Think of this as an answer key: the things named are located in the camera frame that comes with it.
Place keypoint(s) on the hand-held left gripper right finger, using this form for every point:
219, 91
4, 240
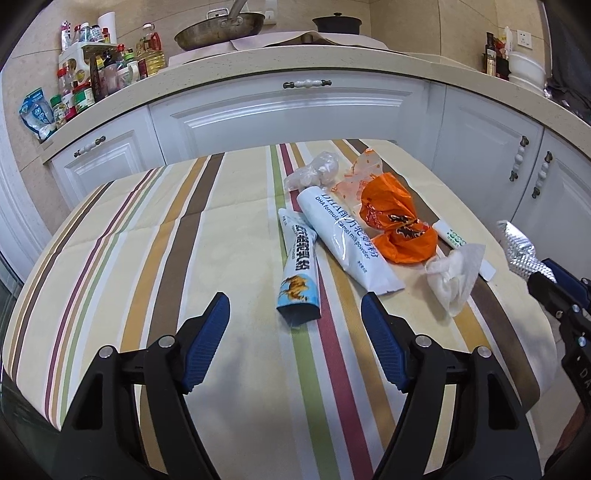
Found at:
383, 341

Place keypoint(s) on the dark sauce bottles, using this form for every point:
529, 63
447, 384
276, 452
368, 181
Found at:
491, 55

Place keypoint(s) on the group of condiment bottles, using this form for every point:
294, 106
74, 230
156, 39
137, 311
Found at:
87, 78

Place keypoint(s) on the beige stone countertop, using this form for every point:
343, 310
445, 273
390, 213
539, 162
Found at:
221, 69

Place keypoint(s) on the white tissue wad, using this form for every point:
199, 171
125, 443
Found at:
455, 277

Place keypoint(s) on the silver foil wrapper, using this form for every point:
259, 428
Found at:
519, 251

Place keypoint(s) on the blue and white bag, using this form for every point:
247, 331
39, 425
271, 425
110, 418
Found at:
37, 115

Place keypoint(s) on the orange plastic bag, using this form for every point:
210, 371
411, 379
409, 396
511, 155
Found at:
392, 203

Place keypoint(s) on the yellow cooking oil bottle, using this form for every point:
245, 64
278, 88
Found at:
152, 53

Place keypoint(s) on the beige stove cover cloth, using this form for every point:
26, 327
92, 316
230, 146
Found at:
258, 42

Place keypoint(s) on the white kitchen cabinet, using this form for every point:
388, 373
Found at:
258, 120

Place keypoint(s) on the white paper roll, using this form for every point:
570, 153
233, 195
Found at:
106, 25

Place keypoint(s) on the white and green stick packet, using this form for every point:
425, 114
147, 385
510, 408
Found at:
450, 233

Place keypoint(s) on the striped tablecloth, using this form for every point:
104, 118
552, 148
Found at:
161, 258

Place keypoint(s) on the stack of white bowls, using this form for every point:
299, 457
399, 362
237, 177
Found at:
526, 71

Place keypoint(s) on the dark cloth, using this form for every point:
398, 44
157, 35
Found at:
570, 55

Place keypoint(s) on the white wall socket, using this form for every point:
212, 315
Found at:
268, 17
526, 39

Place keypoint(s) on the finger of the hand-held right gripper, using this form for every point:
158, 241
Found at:
565, 281
551, 297

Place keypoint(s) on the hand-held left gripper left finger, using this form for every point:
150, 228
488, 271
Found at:
207, 341

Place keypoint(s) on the black cooking pot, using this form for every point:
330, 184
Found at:
337, 24

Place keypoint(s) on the blue and white sachet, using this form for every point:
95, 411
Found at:
300, 267

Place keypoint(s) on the metal wok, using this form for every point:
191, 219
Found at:
217, 32

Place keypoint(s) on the long white powder sachet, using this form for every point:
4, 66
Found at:
341, 235

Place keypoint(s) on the orange dotted clear wrapper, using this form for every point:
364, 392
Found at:
364, 168

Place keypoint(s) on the clear plastic bag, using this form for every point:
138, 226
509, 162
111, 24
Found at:
318, 168

